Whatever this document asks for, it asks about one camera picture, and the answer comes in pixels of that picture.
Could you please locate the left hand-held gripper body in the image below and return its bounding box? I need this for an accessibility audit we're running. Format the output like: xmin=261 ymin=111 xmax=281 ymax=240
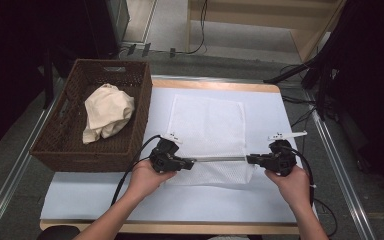
xmin=149 ymin=132 xmax=183 ymax=174

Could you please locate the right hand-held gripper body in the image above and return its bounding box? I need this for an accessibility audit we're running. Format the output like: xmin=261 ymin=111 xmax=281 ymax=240
xmin=263 ymin=130 xmax=308 ymax=177

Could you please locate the white mesh laundry bag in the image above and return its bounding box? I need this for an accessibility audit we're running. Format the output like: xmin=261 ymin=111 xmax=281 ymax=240
xmin=164 ymin=94 xmax=258 ymax=186

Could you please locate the cream cloth garment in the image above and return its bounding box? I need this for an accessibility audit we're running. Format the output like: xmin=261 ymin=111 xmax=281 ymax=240
xmin=82 ymin=83 xmax=136 ymax=145

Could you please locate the brown wicker basket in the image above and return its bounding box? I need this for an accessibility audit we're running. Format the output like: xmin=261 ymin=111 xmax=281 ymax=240
xmin=29 ymin=58 xmax=153 ymax=173

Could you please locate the person's left hand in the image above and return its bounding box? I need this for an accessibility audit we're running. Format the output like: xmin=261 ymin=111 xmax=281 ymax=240
xmin=126 ymin=159 xmax=178 ymax=201

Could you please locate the person's right hand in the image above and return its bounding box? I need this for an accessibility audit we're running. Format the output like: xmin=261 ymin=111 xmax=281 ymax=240
xmin=264 ymin=164 xmax=313 ymax=209

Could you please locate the wooden table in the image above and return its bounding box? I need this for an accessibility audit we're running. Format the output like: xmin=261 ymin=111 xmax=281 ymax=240
xmin=39 ymin=77 xmax=322 ymax=235

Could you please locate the black metal stand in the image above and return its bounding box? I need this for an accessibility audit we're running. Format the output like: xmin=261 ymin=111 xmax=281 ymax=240
xmin=263 ymin=33 xmax=334 ymax=121

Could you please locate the black curtain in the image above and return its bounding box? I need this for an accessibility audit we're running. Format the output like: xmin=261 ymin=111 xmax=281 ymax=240
xmin=326 ymin=0 xmax=384 ymax=201
xmin=0 ymin=0 xmax=91 ymax=159

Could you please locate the light wooden shelf unit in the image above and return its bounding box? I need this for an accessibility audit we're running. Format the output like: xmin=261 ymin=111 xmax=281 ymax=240
xmin=186 ymin=0 xmax=348 ymax=64

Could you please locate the black stool seat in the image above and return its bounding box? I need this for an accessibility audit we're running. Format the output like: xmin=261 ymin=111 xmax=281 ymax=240
xmin=36 ymin=224 xmax=81 ymax=240

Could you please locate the right hand-held gripper black cable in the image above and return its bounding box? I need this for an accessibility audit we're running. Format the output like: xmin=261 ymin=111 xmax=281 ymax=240
xmin=288 ymin=146 xmax=316 ymax=206

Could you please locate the hand-held gripper black cable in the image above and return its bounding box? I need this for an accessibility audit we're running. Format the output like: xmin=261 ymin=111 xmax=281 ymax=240
xmin=288 ymin=146 xmax=316 ymax=206
xmin=110 ymin=134 xmax=163 ymax=206

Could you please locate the left hand-held gripper black cable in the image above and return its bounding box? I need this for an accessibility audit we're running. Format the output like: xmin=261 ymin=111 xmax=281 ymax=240
xmin=110 ymin=134 xmax=163 ymax=206

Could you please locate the metal floor rail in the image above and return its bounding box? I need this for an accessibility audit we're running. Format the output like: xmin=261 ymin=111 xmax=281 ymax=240
xmin=0 ymin=78 xmax=64 ymax=240
xmin=304 ymin=89 xmax=378 ymax=240

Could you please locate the black floor cable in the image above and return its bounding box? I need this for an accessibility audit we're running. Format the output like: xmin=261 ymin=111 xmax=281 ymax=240
xmin=313 ymin=198 xmax=338 ymax=238
xmin=281 ymin=94 xmax=318 ymax=154

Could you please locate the black hanging cable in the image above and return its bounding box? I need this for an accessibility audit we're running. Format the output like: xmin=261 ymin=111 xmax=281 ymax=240
xmin=186 ymin=0 xmax=209 ymax=56

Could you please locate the black metal post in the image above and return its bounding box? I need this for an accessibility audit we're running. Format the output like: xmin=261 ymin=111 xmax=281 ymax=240
xmin=43 ymin=46 xmax=55 ymax=109

